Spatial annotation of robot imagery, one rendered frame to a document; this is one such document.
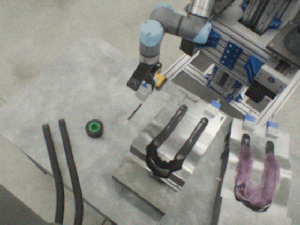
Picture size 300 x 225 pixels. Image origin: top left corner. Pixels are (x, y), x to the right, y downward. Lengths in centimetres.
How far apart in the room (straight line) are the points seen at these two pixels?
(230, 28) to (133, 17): 150
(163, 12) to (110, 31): 175
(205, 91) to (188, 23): 121
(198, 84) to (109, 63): 91
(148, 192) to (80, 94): 59
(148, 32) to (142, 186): 59
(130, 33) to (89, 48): 121
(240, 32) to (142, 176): 88
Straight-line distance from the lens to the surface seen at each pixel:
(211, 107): 125
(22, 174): 217
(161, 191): 113
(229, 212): 112
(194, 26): 100
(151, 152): 114
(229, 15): 160
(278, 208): 125
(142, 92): 119
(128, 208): 118
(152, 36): 92
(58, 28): 284
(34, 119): 137
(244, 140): 130
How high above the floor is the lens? 196
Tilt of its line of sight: 62 degrees down
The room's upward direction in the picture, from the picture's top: 8 degrees clockwise
